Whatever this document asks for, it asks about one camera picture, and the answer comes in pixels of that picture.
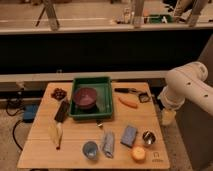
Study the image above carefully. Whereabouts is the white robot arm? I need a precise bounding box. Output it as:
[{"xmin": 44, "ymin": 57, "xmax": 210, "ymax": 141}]
[{"xmin": 158, "ymin": 61, "xmax": 213, "ymax": 126}]

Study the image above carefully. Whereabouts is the black floor cable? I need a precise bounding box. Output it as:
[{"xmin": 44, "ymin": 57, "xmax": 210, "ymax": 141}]
[{"xmin": 5, "ymin": 97, "xmax": 26, "ymax": 152}]

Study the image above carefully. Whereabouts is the small metal cup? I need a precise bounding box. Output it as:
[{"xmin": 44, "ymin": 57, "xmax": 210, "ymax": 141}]
[{"xmin": 142, "ymin": 131, "xmax": 156, "ymax": 147}]

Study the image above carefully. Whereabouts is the dark grape bunch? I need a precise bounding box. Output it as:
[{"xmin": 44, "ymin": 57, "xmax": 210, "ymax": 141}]
[{"xmin": 51, "ymin": 88, "xmax": 67, "ymax": 101}]

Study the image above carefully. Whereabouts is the blue sponge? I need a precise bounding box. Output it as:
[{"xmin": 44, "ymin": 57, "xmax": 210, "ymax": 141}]
[{"xmin": 120, "ymin": 125, "xmax": 138, "ymax": 148}]

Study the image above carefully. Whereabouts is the grey folded cloth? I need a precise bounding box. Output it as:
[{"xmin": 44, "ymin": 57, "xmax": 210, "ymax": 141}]
[{"xmin": 101, "ymin": 131, "xmax": 115, "ymax": 158}]

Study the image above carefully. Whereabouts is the yellow banana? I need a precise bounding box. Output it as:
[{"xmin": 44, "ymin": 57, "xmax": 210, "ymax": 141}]
[{"xmin": 48, "ymin": 122, "xmax": 63, "ymax": 150}]

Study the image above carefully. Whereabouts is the green plastic tray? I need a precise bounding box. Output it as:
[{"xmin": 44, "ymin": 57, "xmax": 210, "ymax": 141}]
[{"xmin": 70, "ymin": 77, "xmax": 114, "ymax": 121}]

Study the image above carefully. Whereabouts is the orange pepper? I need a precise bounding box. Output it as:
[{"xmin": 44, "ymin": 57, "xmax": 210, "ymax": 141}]
[{"xmin": 118, "ymin": 97, "xmax": 138, "ymax": 109}]

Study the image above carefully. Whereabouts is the small metal clip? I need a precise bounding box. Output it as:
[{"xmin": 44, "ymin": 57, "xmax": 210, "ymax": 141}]
[{"xmin": 96, "ymin": 120, "xmax": 103, "ymax": 128}]

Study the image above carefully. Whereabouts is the blue box on floor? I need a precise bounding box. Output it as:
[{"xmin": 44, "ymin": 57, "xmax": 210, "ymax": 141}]
[{"xmin": 23, "ymin": 105, "xmax": 38, "ymax": 123}]

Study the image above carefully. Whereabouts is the black handled tool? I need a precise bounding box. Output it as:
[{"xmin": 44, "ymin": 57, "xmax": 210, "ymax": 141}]
[{"xmin": 114, "ymin": 88, "xmax": 145, "ymax": 94}]

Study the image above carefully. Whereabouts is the wooden table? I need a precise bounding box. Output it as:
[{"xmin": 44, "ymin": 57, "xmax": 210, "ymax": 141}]
[{"xmin": 18, "ymin": 83, "xmax": 170, "ymax": 169}]

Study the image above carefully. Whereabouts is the small black square object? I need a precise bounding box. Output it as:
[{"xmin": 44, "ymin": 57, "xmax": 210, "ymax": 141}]
[{"xmin": 139, "ymin": 93, "xmax": 150, "ymax": 103}]

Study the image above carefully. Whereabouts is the orange fruit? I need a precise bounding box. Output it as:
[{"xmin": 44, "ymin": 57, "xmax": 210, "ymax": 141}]
[{"xmin": 131, "ymin": 146, "xmax": 146, "ymax": 162}]

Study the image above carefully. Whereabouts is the purple bowl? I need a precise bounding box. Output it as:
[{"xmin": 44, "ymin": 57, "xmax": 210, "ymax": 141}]
[{"xmin": 72, "ymin": 87, "xmax": 97, "ymax": 110}]

